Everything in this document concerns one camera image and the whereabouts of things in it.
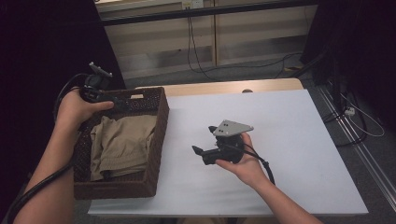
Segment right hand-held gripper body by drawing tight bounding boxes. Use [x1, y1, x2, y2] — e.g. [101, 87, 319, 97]
[202, 119, 254, 166]

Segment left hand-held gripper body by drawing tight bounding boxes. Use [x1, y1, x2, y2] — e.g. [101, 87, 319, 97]
[79, 62, 114, 104]

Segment khaki pants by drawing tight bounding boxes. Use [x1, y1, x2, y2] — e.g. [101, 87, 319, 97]
[89, 114, 158, 182]

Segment brown woven basket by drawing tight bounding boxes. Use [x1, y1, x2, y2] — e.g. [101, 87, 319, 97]
[73, 86, 171, 201]

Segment person's right hand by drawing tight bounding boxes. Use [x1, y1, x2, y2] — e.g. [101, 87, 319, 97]
[214, 132, 270, 189]

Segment person's left hand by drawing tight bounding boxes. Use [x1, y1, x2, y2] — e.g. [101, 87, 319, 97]
[55, 89, 115, 133]

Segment wooden table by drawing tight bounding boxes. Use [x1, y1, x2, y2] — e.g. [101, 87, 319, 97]
[136, 77, 304, 97]

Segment white table board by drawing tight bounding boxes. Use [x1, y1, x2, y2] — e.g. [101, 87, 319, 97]
[88, 88, 370, 218]

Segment black curtain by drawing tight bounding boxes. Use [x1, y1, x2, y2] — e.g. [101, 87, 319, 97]
[0, 0, 127, 218]
[300, 0, 396, 132]

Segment black metal bar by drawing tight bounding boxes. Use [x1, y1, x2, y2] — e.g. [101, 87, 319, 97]
[100, 0, 319, 27]

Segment light wooden cabinet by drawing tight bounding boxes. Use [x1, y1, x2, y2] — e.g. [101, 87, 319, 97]
[94, 0, 319, 80]

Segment black slanted stand leg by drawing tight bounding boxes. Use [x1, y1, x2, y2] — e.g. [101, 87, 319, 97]
[292, 50, 328, 78]

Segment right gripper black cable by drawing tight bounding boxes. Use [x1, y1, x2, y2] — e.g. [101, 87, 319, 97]
[230, 143, 276, 187]

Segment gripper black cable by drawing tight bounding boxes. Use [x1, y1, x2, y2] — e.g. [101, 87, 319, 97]
[6, 73, 92, 224]
[230, 143, 276, 187]

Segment black hanging cable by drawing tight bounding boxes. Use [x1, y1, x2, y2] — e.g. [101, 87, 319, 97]
[186, 7, 219, 82]

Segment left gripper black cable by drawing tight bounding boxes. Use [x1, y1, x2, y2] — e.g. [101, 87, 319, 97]
[6, 73, 92, 224]

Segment white wall socket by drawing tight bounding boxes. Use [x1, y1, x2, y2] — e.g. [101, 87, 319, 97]
[181, 0, 205, 9]

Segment thick black floor cable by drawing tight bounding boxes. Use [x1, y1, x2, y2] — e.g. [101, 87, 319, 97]
[321, 83, 370, 147]

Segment metal floor rail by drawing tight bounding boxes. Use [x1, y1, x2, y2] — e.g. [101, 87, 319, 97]
[316, 85, 396, 204]

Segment thin white cable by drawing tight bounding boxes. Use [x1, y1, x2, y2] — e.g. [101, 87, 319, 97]
[340, 92, 386, 138]

